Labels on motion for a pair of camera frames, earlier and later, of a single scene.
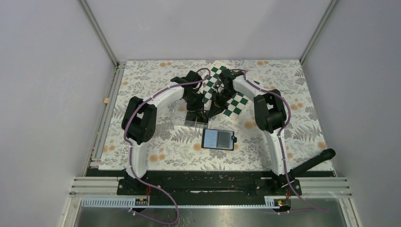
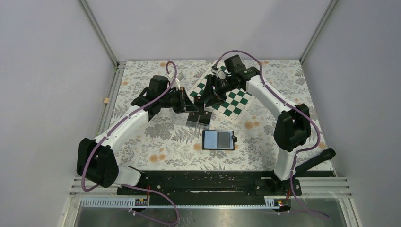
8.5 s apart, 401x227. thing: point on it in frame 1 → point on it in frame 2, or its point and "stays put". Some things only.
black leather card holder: x=218 y=139 stays put
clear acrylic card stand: x=178 y=113 stays put
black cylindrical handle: x=326 y=154 stays put
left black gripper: x=197 y=110 → x=189 y=106
